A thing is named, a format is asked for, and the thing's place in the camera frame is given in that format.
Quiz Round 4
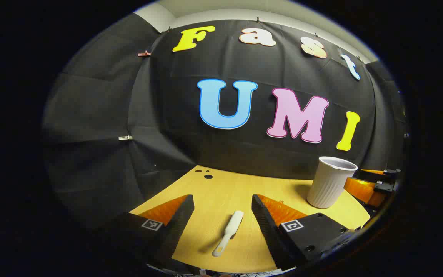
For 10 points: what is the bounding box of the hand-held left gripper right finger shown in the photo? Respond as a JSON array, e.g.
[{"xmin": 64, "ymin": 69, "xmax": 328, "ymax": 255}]
[{"xmin": 251, "ymin": 194, "xmax": 357, "ymax": 271}]

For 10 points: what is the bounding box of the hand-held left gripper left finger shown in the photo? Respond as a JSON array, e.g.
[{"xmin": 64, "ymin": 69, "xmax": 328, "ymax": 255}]
[{"xmin": 98, "ymin": 194, "xmax": 195, "ymax": 270}]

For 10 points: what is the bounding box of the small white broom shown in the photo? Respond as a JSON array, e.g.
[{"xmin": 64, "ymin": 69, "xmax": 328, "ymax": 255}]
[{"xmin": 212, "ymin": 210, "xmax": 244, "ymax": 258}]

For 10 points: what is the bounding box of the wooden desktop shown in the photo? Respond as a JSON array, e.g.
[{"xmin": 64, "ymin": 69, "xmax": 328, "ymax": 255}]
[{"xmin": 129, "ymin": 165, "xmax": 372, "ymax": 274}]

